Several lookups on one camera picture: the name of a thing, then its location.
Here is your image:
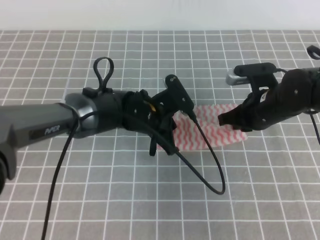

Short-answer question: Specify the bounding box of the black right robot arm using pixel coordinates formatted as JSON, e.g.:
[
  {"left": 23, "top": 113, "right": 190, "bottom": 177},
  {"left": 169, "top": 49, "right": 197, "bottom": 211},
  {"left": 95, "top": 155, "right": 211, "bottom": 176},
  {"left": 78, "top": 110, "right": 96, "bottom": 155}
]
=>
[{"left": 218, "top": 69, "right": 320, "bottom": 132}]

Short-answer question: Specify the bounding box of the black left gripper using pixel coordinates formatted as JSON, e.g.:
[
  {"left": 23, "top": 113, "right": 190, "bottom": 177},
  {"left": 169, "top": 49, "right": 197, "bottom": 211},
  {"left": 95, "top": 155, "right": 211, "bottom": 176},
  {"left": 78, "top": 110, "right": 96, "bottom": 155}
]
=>
[{"left": 122, "top": 90, "right": 179, "bottom": 157}]

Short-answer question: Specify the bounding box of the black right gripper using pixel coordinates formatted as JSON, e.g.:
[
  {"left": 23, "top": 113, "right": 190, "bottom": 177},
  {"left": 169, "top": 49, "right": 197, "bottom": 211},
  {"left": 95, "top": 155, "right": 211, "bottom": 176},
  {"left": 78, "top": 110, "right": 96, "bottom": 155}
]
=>
[{"left": 218, "top": 88, "right": 300, "bottom": 132}]

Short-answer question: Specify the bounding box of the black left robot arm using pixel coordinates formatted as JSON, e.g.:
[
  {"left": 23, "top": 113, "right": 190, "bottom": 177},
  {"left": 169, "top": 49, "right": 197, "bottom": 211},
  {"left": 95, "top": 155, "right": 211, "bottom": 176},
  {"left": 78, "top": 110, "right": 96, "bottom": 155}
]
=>
[{"left": 0, "top": 88, "right": 178, "bottom": 188}]

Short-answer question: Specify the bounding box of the pink white striped towel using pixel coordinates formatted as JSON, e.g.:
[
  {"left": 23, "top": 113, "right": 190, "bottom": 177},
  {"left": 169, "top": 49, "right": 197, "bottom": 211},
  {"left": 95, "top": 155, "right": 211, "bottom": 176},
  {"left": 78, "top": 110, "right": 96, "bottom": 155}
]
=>
[{"left": 173, "top": 103, "right": 248, "bottom": 151}]

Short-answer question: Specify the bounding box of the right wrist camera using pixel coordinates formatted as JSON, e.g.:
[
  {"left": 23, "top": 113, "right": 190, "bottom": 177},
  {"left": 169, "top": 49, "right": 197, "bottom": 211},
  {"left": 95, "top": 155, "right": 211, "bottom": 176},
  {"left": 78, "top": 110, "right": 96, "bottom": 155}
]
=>
[{"left": 225, "top": 62, "right": 278, "bottom": 93}]

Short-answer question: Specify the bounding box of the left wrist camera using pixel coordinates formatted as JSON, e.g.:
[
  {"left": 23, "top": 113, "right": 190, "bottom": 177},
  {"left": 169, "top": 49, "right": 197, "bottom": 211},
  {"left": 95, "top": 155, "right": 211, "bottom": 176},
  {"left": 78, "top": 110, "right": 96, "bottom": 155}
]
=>
[{"left": 152, "top": 74, "right": 196, "bottom": 120}]

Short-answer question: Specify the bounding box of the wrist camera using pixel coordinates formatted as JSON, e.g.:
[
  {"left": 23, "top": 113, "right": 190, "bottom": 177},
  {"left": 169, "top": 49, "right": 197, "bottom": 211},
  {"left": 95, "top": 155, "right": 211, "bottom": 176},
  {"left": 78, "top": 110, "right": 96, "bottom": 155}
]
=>
[
  {"left": 152, "top": 74, "right": 196, "bottom": 120},
  {"left": 225, "top": 62, "right": 278, "bottom": 93}
]

